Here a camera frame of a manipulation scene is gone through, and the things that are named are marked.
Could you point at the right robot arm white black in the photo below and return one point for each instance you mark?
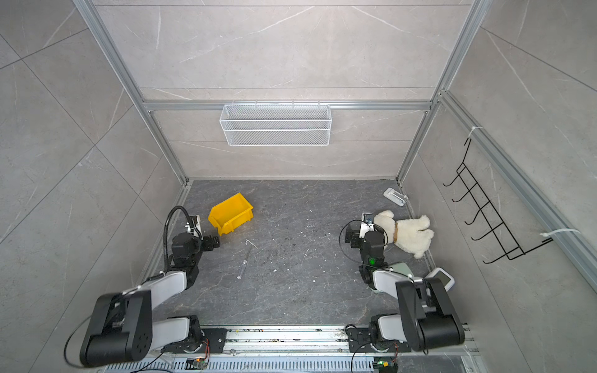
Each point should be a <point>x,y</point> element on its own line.
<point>426,318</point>

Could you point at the yellow plastic bin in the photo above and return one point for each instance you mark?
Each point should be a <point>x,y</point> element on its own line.
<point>229,215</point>

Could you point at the white plush dog toy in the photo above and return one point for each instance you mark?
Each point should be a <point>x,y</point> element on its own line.
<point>413,236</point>

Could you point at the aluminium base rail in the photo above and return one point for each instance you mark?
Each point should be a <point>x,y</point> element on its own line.
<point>307,349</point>

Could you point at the clear handle screwdriver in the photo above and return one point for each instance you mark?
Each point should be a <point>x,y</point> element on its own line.
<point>242,268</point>

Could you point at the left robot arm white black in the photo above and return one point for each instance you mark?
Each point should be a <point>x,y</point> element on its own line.
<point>121,328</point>

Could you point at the white digital scale device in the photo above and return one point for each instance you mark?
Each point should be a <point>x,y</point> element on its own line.
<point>447,280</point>

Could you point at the black wire hook rack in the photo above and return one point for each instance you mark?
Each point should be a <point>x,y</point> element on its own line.
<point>487,212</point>

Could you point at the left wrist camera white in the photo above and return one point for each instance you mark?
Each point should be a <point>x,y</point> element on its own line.
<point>193,226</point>

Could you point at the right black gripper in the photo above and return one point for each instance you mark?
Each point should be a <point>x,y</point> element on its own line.
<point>354,234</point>

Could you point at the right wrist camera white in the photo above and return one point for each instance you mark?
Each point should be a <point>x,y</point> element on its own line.
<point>367,224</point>

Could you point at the white wire mesh basket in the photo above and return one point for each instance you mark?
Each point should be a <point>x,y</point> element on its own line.
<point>260,125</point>

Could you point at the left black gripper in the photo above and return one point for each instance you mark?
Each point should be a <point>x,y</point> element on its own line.
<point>211,245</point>

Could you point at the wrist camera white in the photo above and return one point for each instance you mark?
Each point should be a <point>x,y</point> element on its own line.
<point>367,224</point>
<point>193,226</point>

